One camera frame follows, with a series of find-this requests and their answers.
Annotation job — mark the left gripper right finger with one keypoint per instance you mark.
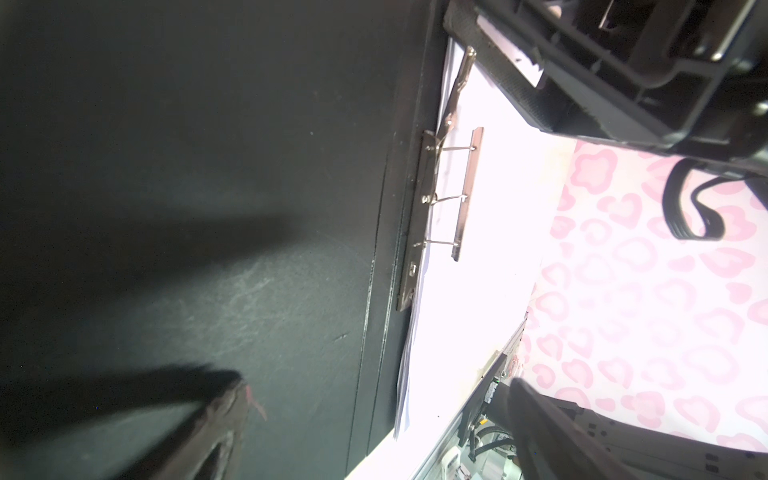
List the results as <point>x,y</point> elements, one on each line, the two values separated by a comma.
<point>550,445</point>

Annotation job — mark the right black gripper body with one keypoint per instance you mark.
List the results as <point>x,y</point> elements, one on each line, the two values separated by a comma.
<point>680,78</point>

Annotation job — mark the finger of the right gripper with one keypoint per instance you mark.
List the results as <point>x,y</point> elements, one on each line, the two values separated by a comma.
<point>498,78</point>

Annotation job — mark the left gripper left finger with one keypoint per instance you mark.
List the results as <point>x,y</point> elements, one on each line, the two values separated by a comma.
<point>207,446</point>

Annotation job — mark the paper sheet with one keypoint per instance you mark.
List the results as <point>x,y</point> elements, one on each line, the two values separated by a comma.
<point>492,190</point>

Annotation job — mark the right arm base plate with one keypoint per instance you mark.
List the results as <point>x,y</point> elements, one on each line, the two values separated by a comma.
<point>479,397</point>

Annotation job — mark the red folder black inside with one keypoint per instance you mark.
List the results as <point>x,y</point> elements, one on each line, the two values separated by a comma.
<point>196,192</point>

